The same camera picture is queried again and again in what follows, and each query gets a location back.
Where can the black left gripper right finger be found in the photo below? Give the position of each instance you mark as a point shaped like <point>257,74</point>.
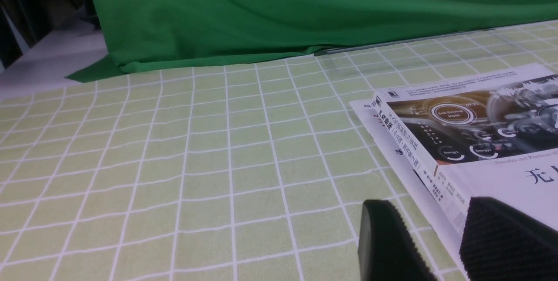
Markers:
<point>501,243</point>

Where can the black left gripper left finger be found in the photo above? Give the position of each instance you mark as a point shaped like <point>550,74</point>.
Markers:
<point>386,250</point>

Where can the white lower book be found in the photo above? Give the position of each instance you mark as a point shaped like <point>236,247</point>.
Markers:
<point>405,172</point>

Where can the white self-driving textbook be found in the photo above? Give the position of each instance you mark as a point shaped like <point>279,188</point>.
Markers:
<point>486,135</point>

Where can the green checkered tablecloth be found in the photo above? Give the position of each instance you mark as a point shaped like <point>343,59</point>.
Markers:
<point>250,172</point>

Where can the green backdrop cloth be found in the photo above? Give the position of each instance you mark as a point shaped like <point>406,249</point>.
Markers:
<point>147,35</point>

